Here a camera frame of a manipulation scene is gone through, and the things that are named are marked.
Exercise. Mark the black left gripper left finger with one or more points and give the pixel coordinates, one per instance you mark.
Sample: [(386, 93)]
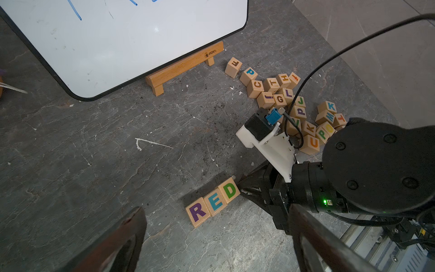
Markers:
[(117, 249)]

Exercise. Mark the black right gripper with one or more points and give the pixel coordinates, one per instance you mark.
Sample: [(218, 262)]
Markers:
[(266, 188)]

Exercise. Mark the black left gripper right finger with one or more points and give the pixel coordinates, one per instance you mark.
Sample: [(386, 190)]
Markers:
[(314, 243)]

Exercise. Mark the wooden block green D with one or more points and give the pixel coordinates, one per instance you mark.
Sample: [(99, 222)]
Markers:
[(229, 190)]

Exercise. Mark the wooden block teal E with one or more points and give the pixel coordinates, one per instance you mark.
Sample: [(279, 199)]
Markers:
[(215, 202)]

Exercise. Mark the wooden block purple R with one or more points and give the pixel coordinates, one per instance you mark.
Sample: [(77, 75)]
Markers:
[(198, 212)]

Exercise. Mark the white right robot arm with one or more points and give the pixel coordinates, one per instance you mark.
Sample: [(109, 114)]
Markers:
[(366, 168)]

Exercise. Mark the wooden block letter V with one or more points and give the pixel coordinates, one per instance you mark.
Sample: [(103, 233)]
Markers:
[(293, 126)]

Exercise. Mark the wooden block letter U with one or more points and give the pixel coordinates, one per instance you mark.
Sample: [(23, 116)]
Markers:
[(310, 146)]

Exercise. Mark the wooden block letter O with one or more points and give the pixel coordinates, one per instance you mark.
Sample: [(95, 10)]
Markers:
[(327, 127)]

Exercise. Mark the wooden block letter G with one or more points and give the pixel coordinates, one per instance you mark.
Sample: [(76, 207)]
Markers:
[(279, 101)]

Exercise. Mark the wooden block letter M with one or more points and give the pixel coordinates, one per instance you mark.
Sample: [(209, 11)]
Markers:
[(325, 116)]

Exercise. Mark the wooden block letter C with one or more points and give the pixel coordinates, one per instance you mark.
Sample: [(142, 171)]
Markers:
[(254, 88)]

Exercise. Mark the wooden block red letter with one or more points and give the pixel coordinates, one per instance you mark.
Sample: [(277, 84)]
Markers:
[(339, 121)]

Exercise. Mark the wooden block letter K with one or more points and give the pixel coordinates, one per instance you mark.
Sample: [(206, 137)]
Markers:
[(327, 106)]

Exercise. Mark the wooden block letter T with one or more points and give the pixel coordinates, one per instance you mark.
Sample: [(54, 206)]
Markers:
[(271, 85)]

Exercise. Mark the wooden block letter H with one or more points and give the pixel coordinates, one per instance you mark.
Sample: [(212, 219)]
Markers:
[(283, 80)]

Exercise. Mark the wooden block letter F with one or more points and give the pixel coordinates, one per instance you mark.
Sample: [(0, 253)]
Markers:
[(233, 67)]

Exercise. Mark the wooden block brown K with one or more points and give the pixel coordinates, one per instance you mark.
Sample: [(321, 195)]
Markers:
[(308, 129)]

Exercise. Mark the wooden block green P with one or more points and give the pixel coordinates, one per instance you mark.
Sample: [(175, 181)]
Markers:
[(322, 135)]

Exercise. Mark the wooden block purple P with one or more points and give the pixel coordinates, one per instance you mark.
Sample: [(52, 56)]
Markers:
[(298, 112)]

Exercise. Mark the wooden block purple I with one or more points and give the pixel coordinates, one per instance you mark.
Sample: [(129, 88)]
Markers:
[(265, 100)]

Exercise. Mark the wooden block green J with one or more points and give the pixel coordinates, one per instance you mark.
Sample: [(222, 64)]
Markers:
[(300, 102)]

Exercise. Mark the wooden block purple L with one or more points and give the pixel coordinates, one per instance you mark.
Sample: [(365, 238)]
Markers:
[(287, 94)]

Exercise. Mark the wooden block red J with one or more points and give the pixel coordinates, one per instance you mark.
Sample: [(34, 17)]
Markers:
[(294, 80)]

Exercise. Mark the wooden block blue P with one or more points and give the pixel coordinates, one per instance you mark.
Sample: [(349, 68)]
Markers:
[(248, 75)]

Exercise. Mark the wooden easel stand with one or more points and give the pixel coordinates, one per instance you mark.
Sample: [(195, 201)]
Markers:
[(157, 79)]

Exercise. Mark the orange plush toy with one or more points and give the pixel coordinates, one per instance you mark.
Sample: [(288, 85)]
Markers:
[(7, 86)]

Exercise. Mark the white dry-erase board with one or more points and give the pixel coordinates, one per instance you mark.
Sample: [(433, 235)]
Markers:
[(92, 48)]

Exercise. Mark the metal base rail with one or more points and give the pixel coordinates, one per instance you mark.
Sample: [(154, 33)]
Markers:
[(405, 247)]

